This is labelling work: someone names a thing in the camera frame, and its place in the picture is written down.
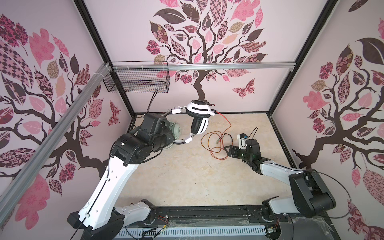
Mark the white slotted cable duct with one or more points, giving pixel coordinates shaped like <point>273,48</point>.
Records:
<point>190,232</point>

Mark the aluminium rail left wall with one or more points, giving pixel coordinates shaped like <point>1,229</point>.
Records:
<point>22,181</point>

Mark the mint green headphones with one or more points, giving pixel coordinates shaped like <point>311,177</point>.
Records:
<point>176,130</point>

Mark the black wire mesh basket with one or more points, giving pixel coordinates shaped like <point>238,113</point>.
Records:
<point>138,77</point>

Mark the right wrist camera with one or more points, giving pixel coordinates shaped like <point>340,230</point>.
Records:
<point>242,138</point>

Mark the aluminium rail wall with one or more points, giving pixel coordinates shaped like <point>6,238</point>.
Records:
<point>222,66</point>
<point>22,181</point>

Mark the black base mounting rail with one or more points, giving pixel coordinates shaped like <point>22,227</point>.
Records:
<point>210,214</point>

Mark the aluminium rail back wall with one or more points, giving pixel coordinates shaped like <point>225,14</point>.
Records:
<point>222,66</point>

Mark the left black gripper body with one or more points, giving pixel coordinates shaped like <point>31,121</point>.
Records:
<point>160,141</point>

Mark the white black headphones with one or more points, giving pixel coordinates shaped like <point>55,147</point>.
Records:
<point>200,111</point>

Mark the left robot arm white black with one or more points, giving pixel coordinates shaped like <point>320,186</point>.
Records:
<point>100,219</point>

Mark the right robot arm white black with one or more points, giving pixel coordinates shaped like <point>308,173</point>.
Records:
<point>310,195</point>

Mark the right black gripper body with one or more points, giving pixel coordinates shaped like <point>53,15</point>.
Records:
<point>242,155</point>

